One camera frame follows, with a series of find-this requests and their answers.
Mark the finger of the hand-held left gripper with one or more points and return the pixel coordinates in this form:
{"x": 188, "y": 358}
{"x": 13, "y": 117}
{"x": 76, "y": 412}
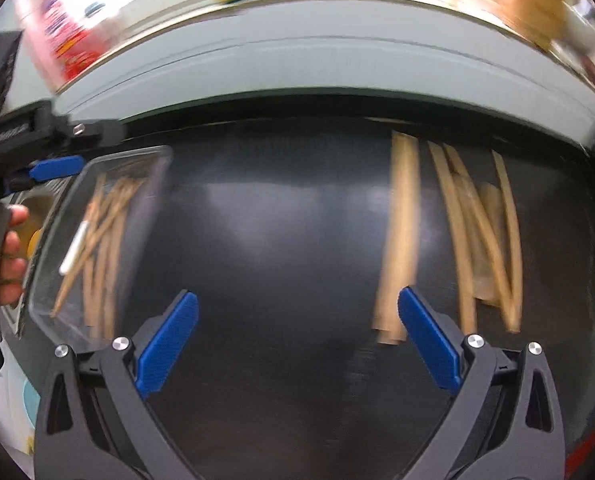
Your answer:
{"x": 57, "y": 167}
{"x": 90, "y": 132}

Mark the teal round mat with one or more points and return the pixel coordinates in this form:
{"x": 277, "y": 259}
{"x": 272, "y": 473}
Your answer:
{"x": 30, "y": 402}

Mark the person's left hand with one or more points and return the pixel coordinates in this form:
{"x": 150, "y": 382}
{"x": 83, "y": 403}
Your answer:
{"x": 13, "y": 260}

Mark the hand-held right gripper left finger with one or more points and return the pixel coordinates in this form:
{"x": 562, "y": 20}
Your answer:
{"x": 167, "y": 345}

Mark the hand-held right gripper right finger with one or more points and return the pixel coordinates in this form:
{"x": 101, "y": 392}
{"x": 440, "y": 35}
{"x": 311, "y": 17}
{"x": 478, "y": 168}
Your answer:
{"x": 430, "y": 340}

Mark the yellow plastic cup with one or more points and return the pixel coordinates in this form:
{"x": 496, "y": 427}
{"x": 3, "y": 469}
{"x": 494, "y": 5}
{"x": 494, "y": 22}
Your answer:
{"x": 34, "y": 245}

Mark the red printed packet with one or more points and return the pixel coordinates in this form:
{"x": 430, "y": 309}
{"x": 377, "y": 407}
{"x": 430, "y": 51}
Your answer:
{"x": 67, "y": 30}

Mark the clear plastic container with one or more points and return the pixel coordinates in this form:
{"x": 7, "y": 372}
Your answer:
{"x": 152, "y": 200}

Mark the group of wooden chopsticks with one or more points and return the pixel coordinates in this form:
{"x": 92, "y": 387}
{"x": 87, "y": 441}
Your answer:
{"x": 402, "y": 210}

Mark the red mat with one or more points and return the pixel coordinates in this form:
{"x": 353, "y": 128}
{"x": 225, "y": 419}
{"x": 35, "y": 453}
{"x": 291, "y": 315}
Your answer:
{"x": 585, "y": 452}

